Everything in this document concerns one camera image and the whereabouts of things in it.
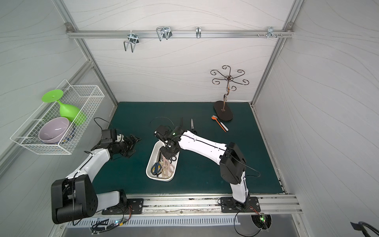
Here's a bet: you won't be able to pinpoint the brown metal hook stand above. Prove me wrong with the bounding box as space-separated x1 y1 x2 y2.
210 65 250 121

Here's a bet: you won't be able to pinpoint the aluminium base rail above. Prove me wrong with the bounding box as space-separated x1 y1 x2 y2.
59 194 303 219

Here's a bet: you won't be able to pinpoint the double prong metal hook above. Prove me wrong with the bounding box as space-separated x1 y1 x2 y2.
123 32 139 52

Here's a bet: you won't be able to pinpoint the lilac bowl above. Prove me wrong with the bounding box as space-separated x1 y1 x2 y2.
38 117 72 144

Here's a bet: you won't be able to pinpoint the blue yellow handled scissors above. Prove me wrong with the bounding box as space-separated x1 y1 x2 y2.
151 162 162 177

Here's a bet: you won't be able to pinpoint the right end metal hook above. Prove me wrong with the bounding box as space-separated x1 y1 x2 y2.
257 27 283 39

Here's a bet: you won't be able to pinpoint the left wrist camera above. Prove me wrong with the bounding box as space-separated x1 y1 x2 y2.
100 128 123 144

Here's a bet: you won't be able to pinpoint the green plastic goblet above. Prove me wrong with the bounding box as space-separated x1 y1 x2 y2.
41 89 87 126

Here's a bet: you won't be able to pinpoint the black handled steel scissors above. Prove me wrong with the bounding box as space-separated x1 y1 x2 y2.
190 119 197 134

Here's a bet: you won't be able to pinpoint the small black handled scissors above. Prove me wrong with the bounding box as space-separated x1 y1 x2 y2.
168 155 177 163

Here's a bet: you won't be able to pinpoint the white wire basket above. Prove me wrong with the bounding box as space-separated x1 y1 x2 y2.
10 80 105 155

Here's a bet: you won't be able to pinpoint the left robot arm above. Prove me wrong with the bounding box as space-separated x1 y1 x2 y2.
51 134 141 224

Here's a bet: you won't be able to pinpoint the aluminium top rail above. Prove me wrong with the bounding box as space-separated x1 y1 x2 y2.
67 29 295 39

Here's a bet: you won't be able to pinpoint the looped metal hook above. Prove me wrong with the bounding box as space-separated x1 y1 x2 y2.
156 26 172 41

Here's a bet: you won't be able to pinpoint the small metal hook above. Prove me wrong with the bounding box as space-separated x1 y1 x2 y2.
196 27 201 39

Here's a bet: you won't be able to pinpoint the round black fan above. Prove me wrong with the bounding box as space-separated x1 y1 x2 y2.
251 213 272 230

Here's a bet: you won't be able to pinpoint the white storage box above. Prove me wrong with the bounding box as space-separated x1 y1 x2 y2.
146 141 180 182

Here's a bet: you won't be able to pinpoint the pink scissors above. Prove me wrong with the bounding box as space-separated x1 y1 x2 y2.
161 157 175 179

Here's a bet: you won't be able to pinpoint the white vent strip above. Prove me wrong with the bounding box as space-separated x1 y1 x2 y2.
67 215 240 228

